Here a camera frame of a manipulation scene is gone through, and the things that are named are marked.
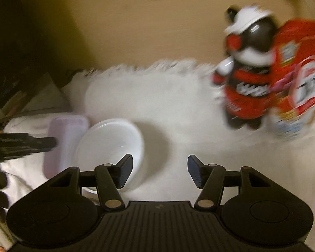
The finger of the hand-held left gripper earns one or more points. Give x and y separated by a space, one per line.
21 145

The white textured cloth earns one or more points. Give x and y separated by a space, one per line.
178 110

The white printed paper bowl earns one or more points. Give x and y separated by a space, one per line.
107 141

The panda figurine in red jersey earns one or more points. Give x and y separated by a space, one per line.
248 73

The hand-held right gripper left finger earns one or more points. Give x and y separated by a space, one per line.
124 172

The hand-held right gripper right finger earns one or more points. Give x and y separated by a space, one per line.
194 172

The pale purple rectangular tray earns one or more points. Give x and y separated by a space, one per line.
68 131

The red cereal bag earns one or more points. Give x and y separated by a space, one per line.
299 78

